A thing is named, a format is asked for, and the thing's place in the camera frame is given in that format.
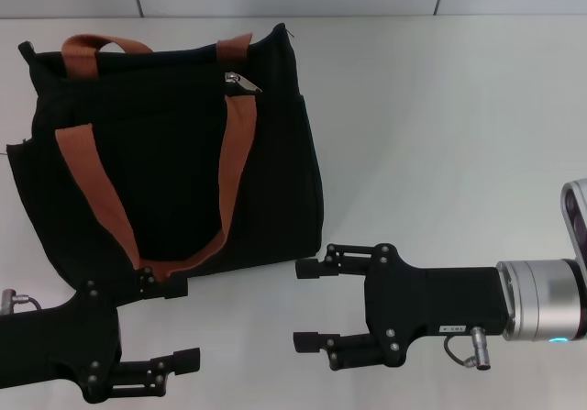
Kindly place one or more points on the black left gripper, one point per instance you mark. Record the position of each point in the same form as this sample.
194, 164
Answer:
59, 341

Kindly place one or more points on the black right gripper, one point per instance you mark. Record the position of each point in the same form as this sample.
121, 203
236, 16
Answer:
435, 302

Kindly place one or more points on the silver metal zipper pull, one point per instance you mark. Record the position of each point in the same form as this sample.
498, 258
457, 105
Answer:
240, 82

